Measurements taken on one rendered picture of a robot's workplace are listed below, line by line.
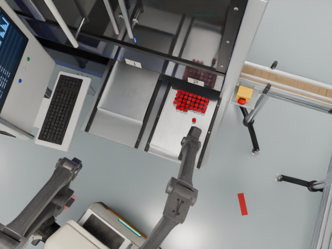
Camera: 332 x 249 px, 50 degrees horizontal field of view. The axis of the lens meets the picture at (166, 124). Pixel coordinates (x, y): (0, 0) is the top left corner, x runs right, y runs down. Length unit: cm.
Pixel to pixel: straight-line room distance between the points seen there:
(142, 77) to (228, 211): 126
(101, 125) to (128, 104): 19
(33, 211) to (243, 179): 182
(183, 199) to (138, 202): 152
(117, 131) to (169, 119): 29
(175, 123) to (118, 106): 33
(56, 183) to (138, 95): 80
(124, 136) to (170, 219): 79
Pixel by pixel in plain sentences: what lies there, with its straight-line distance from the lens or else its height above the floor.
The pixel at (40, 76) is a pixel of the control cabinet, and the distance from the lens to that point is 210.
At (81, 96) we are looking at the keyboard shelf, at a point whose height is 80.
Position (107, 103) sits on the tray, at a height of 88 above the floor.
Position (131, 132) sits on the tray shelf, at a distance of 192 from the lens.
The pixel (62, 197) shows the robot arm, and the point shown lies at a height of 126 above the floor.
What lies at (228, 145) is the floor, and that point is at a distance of 281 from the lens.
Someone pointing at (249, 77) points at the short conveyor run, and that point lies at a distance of 194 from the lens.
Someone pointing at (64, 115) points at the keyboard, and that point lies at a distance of 209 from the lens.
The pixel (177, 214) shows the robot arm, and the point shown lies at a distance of 122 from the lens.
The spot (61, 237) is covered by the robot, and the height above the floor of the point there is 136.
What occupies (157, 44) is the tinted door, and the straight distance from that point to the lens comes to 162.
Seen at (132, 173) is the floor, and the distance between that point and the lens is 278.
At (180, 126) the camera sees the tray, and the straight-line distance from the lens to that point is 191.
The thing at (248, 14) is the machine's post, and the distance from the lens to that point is 121.
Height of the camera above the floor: 273
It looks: 75 degrees down
